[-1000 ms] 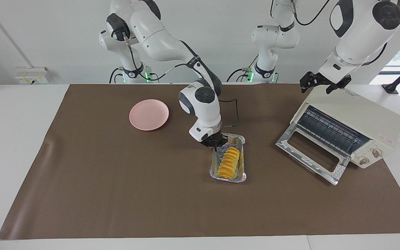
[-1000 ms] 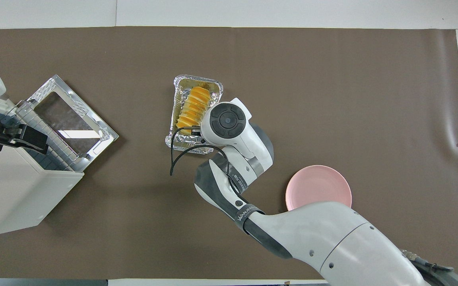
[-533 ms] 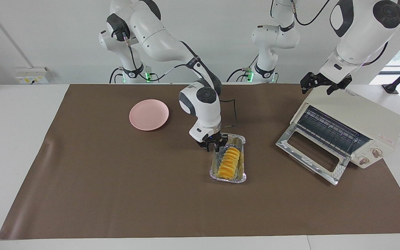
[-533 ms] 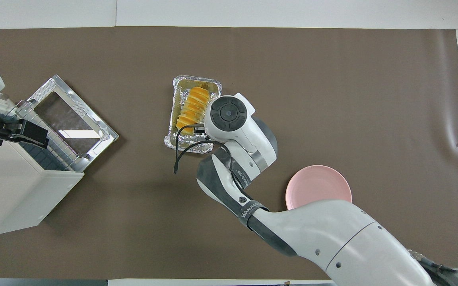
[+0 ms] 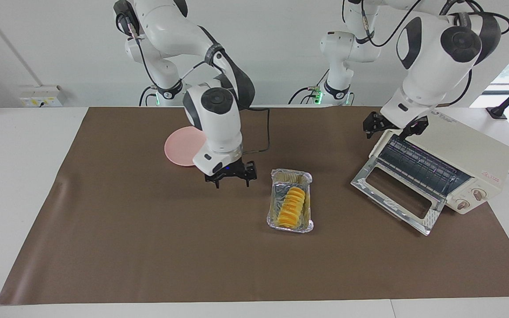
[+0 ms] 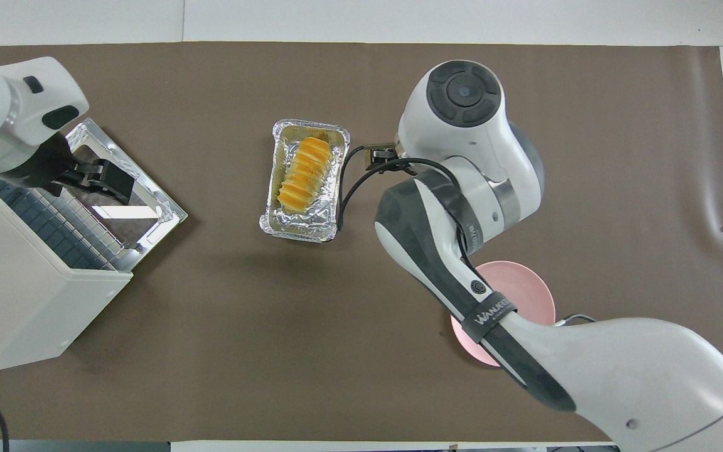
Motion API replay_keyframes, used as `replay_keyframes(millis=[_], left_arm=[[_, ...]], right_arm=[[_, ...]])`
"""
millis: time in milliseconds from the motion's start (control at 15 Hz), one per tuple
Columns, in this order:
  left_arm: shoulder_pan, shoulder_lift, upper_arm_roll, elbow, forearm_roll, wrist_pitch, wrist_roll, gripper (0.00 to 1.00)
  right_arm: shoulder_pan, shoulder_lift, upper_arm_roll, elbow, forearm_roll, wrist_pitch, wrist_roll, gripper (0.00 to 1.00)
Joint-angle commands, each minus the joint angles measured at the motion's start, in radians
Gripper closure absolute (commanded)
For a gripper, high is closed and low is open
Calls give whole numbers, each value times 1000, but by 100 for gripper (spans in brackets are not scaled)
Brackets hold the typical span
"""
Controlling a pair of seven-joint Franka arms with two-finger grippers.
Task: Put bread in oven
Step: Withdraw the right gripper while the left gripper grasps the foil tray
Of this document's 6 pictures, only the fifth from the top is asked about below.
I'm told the aluminium foil tray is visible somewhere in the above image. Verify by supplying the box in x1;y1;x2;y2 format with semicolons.
266;169;315;233

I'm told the oven wire rack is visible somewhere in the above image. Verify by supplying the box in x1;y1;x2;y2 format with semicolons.
380;135;463;195

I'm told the brown table mat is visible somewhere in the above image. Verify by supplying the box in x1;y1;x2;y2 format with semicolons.
0;106;509;305

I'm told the sliced yellow bread loaf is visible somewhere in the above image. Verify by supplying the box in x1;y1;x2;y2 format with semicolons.
277;186;307;228

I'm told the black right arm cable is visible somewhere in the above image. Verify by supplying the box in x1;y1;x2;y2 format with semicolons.
239;107;271;155

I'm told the glass oven door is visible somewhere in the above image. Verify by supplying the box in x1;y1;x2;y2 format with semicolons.
351;160;447;237

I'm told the black left base cable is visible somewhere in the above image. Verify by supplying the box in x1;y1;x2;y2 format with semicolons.
288;68;326;105

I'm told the cream toaster oven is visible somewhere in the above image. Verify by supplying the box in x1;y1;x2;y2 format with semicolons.
351;108;509;237

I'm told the pink round plate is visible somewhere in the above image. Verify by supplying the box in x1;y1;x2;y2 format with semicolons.
164;126;207;167

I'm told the black right base cable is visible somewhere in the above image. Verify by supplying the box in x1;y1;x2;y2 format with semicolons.
139;86;158;106

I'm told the white wall socket box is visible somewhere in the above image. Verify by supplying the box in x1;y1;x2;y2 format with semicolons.
19;85;67;108

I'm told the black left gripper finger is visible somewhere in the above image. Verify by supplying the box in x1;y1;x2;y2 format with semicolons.
399;116;429;141
363;111;387;140

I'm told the black base cable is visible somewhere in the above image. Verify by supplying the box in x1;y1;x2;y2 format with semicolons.
139;86;158;106
288;68;326;105

